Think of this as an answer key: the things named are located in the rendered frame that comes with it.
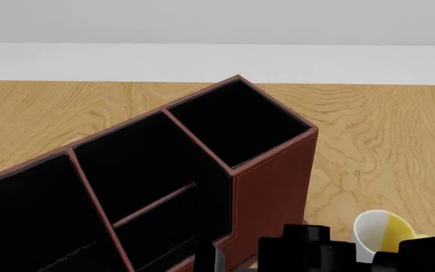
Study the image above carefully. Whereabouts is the white and yellow mug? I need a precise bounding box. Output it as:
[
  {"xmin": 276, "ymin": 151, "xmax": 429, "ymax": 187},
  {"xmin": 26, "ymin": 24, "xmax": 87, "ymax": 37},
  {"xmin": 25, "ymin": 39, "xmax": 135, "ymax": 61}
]
[{"xmin": 353, "ymin": 209, "xmax": 430, "ymax": 264}]

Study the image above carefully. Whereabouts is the red-brown leather desk caddy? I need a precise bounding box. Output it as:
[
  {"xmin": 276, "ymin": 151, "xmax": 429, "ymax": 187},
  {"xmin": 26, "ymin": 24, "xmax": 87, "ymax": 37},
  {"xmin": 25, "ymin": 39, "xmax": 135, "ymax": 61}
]
[{"xmin": 0, "ymin": 73, "xmax": 319, "ymax": 272}]

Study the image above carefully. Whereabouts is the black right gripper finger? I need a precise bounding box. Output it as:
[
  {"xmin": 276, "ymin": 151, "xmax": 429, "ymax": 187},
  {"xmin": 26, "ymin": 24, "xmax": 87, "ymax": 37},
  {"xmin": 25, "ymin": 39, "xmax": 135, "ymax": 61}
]
[{"xmin": 192, "ymin": 243, "xmax": 227, "ymax": 272}]

